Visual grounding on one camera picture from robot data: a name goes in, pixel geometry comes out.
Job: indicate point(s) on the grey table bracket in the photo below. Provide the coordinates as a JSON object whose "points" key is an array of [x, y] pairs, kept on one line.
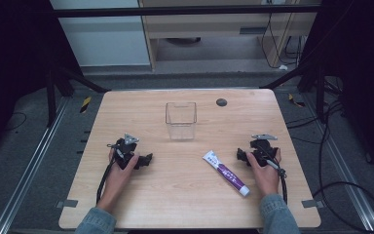
{"points": [[312, 203], [67, 203]]}

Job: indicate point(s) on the clear plastic square container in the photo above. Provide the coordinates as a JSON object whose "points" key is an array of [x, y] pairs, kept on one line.
{"points": [[181, 122]]}

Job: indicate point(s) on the light wooden desk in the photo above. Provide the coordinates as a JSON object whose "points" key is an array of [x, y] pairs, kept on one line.
{"points": [[207, 27]]}

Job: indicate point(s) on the person's left hand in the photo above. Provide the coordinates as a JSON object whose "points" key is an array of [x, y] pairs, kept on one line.
{"points": [[118, 182]]}

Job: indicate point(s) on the black horizontal metal bar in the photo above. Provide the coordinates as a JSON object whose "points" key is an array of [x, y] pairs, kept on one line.
{"points": [[175, 11]]}

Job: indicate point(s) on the small white plug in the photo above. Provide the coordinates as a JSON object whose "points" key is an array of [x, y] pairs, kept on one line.
{"points": [[283, 67]]}

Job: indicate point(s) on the round grey table grommet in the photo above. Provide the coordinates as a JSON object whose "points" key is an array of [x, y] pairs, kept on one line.
{"points": [[221, 102]]}

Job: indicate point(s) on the white cabinet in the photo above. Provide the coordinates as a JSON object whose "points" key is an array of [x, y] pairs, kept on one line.
{"points": [[104, 39]]}

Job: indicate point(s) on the aluminium floor rail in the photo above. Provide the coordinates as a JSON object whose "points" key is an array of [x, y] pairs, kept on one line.
{"points": [[29, 169], [344, 162]]}

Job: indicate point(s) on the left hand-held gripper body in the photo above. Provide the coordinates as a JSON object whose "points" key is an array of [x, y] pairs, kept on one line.
{"points": [[126, 150]]}

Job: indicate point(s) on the person's right hand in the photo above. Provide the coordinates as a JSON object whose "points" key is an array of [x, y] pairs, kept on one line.
{"points": [[266, 177]]}

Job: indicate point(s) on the white and purple toothpaste tube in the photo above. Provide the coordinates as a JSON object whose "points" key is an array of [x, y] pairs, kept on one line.
{"points": [[227, 174]]}

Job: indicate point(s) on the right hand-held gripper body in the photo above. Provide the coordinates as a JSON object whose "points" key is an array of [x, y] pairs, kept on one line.
{"points": [[263, 151]]}

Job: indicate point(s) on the black metal stand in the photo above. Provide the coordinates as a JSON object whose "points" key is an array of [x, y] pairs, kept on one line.
{"points": [[50, 97], [319, 94]]}

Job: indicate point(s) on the dark curtain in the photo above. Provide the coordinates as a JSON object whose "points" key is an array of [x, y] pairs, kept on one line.
{"points": [[13, 65], [363, 65]]}

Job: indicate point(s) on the yellow and black striped tape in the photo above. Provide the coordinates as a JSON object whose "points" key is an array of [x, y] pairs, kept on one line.
{"points": [[85, 104], [296, 101]]}

